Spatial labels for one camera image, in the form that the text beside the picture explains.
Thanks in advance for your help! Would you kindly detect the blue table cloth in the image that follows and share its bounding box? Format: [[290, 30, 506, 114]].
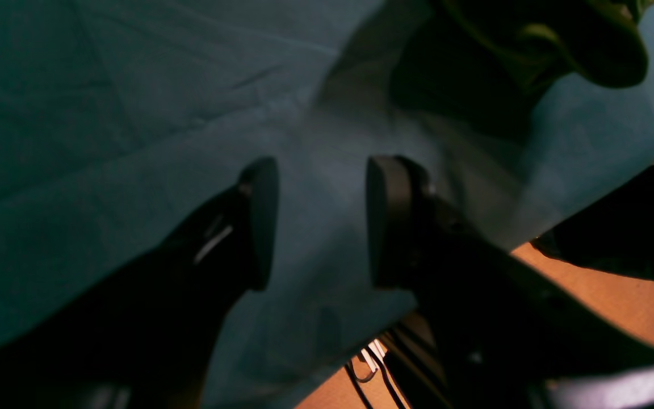
[[0, 1, 654, 408]]

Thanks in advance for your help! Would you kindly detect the olive green t-shirt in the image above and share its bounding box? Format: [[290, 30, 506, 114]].
[[390, 1, 654, 137]]

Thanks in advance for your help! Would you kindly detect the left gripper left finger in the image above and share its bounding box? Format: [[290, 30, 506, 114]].
[[0, 157, 279, 408]]

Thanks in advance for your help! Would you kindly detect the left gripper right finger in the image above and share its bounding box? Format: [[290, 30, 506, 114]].
[[366, 156, 654, 408]]

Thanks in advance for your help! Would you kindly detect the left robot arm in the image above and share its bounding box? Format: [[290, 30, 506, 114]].
[[0, 156, 654, 408]]

